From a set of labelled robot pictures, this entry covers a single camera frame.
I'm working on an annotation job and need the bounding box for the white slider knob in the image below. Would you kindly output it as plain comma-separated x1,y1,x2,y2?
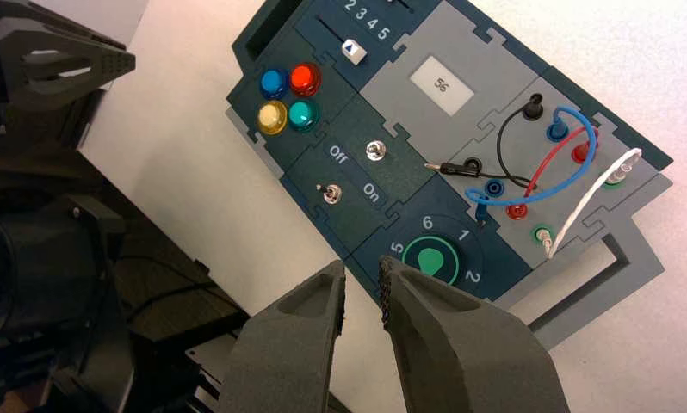
341,38,368,65

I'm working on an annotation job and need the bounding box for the green round push button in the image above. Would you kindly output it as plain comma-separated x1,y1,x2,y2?
288,99,321,133

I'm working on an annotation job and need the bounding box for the teal and grey task box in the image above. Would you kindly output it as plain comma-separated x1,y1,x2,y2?
225,0,674,352

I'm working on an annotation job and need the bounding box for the blue round push button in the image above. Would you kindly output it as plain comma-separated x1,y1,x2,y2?
259,68,290,100

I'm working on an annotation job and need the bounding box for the green rotary knob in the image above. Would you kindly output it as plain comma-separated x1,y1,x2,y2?
401,235,464,287

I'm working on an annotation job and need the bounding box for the red banana plug cable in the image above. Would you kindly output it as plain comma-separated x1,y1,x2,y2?
505,126,601,222

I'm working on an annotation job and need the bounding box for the red round push button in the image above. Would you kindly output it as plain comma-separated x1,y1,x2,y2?
289,61,323,98

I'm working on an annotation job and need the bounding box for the yellow round push button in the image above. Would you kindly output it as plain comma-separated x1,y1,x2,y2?
257,101,289,137

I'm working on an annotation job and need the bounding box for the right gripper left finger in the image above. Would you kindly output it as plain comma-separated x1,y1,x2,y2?
216,259,346,413

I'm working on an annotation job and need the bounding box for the white banana plug cable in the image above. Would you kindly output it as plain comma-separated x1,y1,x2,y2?
534,146,644,261

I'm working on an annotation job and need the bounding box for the blue banana plug cable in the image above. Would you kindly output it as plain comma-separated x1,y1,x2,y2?
464,105,599,229

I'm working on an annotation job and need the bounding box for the small white display screen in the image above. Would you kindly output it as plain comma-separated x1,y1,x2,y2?
409,54,476,117

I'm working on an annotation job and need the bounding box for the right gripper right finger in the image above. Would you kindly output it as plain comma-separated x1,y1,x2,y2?
378,255,571,413

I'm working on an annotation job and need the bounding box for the black banana plug cable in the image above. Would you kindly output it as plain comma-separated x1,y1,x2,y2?
423,92,545,190

